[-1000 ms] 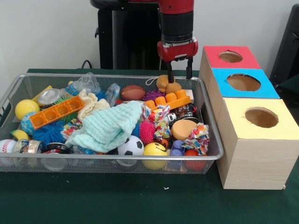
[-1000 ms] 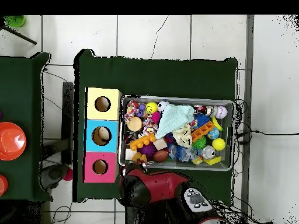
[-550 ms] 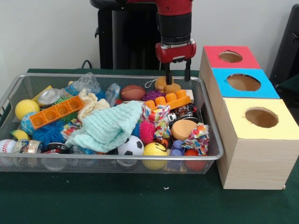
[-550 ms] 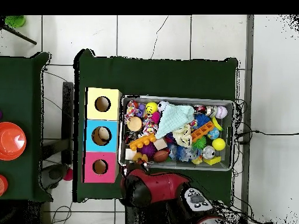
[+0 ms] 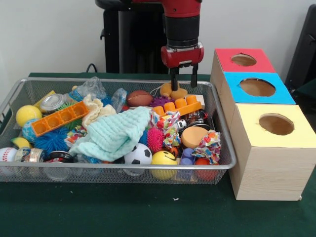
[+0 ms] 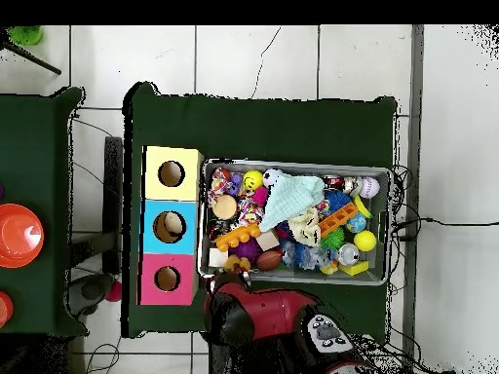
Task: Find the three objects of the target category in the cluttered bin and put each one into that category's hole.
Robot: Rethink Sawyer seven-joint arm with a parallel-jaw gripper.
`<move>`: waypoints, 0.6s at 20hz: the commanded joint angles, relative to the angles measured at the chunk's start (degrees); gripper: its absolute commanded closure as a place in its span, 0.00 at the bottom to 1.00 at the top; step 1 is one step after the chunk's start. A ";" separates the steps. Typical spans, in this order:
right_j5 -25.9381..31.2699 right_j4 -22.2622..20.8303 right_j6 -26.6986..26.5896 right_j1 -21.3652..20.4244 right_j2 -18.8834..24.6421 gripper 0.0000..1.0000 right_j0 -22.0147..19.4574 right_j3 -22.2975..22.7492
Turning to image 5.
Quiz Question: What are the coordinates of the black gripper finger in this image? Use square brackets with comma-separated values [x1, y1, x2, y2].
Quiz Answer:
[170, 67, 179, 91]
[190, 64, 199, 88]

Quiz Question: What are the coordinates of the yellow smiley ball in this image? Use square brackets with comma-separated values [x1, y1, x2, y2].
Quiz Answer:
[150, 150, 178, 180]

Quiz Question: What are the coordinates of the yellow plush duck toy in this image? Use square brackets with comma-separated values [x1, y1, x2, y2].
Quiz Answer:
[150, 82, 188, 101]

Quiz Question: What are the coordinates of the purple spiky ball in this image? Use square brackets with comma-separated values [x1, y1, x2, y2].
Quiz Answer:
[150, 95, 175, 108]

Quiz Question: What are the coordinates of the black chair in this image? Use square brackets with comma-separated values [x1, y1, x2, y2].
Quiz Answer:
[283, 3, 316, 89]

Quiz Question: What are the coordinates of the shallow wire mesh bin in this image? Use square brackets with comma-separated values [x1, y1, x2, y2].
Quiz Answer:
[0, 77, 237, 185]

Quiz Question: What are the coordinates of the wooden box with three holes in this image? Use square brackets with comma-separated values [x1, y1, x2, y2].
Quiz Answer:
[209, 48, 316, 201]

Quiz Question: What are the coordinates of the brown toy football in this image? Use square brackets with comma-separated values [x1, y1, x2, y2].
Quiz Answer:
[126, 90, 154, 108]

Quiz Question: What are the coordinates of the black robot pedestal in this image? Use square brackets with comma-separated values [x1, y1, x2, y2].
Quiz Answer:
[95, 0, 188, 75]

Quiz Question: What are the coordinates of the orange studded toy brick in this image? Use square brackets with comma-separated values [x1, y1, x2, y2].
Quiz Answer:
[152, 95, 203, 117]

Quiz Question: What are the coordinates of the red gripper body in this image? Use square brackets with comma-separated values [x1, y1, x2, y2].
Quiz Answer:
[160, 42, 205, 69]

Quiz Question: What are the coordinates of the mint green knitted cloth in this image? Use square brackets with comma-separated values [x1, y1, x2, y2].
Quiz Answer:
[68, 106, 152, 162]

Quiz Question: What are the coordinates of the black and white soccer ball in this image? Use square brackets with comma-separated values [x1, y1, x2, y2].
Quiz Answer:
[123, 143, 153, 165]

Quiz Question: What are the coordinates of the long orange hollow block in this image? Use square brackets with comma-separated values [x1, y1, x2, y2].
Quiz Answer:
[31, 100, 89, 138]

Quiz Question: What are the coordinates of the black cable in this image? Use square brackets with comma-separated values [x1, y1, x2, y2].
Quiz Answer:
[85, 63, 99, 74]

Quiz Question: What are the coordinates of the cream cloth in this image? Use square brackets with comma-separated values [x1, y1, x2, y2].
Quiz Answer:
[81, 93, 117, 129]

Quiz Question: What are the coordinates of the plain yellow ball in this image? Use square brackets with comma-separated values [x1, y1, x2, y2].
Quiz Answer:
[15, 105, 43, 128]

